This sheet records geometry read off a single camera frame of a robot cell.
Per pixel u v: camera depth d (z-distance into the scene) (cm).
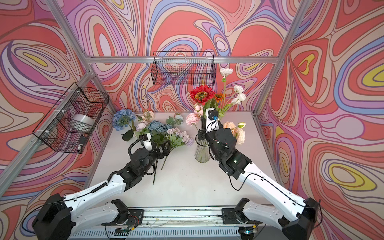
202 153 92
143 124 96
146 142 69
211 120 52
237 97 74
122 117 105
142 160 59
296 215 38
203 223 72
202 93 56
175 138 91
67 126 74
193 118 73
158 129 93
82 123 70
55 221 40
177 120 109
